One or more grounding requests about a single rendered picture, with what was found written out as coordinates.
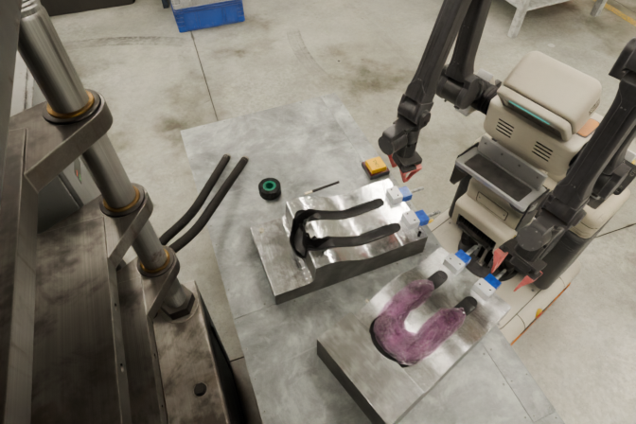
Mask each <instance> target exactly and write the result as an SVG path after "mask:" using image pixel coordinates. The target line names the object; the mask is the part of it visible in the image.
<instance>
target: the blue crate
mask: <svg viewBox="0 0 636 424"><path fill-rule="evenodd" d="M169 1H170V0H169ZM242 3H243V2H242V0H229V1H223V2H218V3H213V4H207V5H201V6H196V7H190V8H184V9H173V6H172V4H171V1H170V4H171V7H172V11H173V15H174V18H175V21H176V24H177V27H178V29H179V32H181V33H182V32H188V31H192V30H198V29H203V28H209V27H218V26H223V25H229V24H234V23H239V22H243V21H245V17H244V10H243V5H242Z"/></svg>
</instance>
